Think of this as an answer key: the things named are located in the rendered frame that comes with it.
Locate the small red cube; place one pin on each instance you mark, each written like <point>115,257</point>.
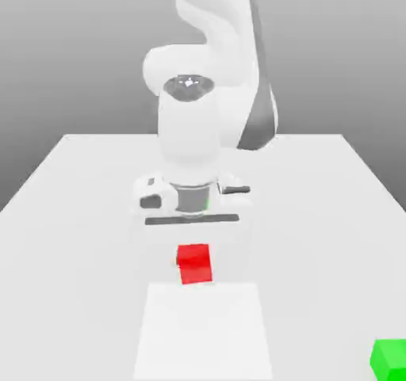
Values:
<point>194,263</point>

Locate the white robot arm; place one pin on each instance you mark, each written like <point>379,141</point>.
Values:
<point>190,134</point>

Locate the small green cube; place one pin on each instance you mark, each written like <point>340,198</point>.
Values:
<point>390,359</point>

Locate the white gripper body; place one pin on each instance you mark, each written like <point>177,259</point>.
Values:
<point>192,225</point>

